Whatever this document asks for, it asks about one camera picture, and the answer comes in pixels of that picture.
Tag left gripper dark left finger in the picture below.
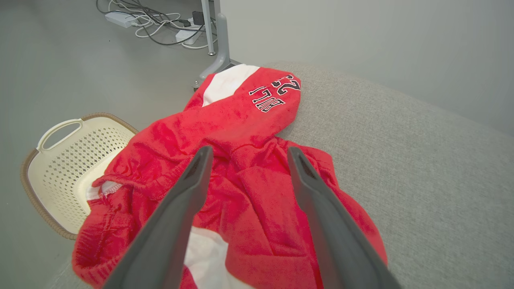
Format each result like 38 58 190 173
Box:
102 146 214 289

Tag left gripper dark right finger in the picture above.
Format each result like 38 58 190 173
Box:
287 147 402 289

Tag red shorts black print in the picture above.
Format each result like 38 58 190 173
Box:
71 64 388 289

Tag cream perforated laundry basket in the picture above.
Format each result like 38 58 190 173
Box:
21 112 139 240

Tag grey metal stand leg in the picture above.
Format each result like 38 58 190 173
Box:
194 0 242 91

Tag thin light grey pole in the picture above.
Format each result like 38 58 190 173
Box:
200 0 216 56

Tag white power cable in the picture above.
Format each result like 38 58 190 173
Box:
181 35 220 50
134 11 182 39

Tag white power strips with cables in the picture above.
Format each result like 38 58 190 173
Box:
96 0 202 46

